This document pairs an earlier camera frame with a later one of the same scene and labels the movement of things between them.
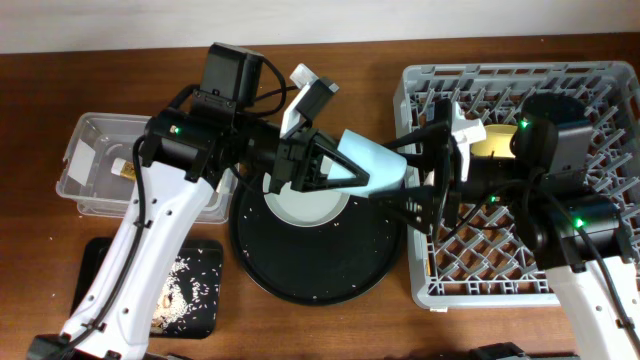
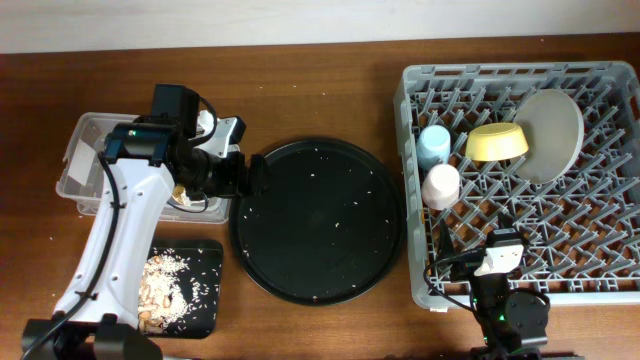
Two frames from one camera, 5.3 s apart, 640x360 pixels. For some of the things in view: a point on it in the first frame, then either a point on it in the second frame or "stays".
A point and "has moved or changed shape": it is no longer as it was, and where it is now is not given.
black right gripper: (435, 198) to (467, 262)
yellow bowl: (497, 142) stays
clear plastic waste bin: (86, 183) stays
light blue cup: (385, 165) has moved or changed shape
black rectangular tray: (202, 263) stays
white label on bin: (82, 163) stays
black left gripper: (301, 163) to (236, 184)
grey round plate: (305, 209) has moved or changed shape
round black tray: (332, 264) stays
